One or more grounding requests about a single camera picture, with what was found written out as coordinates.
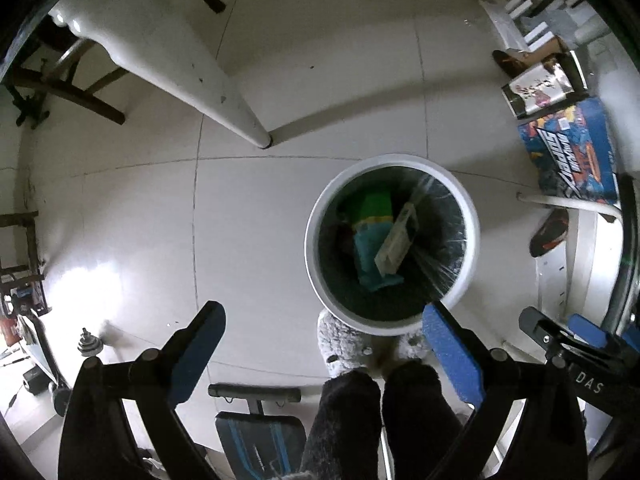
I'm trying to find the person's left leg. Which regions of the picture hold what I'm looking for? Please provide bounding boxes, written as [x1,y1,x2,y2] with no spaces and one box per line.
[299,370,385,480]

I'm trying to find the black and red shoe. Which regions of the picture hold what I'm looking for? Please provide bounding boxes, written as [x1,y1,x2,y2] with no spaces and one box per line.
[492,50,527,79]
[529,208,571,259]

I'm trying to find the exercise machine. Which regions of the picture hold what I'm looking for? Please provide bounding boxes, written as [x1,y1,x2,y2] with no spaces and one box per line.
[0,280,72,417]

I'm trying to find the black and gold gift box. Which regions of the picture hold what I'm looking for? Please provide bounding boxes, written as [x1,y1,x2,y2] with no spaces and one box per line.
[501,52,592,120]

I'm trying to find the green snack packet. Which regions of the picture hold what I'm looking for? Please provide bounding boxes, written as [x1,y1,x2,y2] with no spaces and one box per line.
[349,191,397,226]

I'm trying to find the person's leg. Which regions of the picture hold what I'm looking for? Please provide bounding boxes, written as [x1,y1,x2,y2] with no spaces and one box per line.
[299,370,385,480]
[382,360,465,480]

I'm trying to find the person's right leg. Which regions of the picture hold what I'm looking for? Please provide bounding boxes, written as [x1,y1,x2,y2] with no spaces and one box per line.
[382,360,465,480]

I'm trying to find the white foam pieces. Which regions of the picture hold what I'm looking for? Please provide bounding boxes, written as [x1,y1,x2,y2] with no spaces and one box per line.
[479,0,588,52]

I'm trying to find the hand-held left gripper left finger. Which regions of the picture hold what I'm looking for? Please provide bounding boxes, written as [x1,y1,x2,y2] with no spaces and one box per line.
[59,301,227,480]

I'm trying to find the grey fuzzy slipper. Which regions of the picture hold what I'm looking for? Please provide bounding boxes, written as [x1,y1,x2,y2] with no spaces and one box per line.
[316,310,375,380]
[394,331,437,362]

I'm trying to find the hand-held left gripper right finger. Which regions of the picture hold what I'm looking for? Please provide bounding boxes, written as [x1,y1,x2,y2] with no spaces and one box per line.
[422,301,589,480]

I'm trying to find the black weight bench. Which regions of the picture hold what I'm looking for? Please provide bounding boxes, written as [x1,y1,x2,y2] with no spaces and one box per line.
[207,382,309,480]

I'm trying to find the teal snack packet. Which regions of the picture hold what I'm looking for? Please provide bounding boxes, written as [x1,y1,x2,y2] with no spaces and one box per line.
[353,221,407,292]

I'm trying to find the dark wooden stand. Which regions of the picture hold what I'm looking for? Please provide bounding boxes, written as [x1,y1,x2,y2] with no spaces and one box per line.
[0,209,47,283]

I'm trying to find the white round trash bin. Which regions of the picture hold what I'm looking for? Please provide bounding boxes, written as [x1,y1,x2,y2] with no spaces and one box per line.
[306,155,482,337]

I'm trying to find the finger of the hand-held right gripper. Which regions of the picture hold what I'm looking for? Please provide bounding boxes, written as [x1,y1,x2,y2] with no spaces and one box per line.
[519,306,572,361]
[569,314,640,356]

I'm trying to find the small dumbbell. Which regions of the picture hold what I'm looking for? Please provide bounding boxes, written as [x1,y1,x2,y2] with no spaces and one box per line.
[77,327,104,359]

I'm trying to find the white metal rack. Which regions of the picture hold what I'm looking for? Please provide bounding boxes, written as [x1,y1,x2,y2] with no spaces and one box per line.
[516,190,632,323]

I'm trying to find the blue printed toy box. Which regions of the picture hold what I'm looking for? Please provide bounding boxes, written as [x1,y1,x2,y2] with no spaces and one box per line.
[517,97,621,204]

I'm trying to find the black bin liner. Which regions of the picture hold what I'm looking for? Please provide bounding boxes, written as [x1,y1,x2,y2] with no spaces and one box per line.
[319,166,469,322]

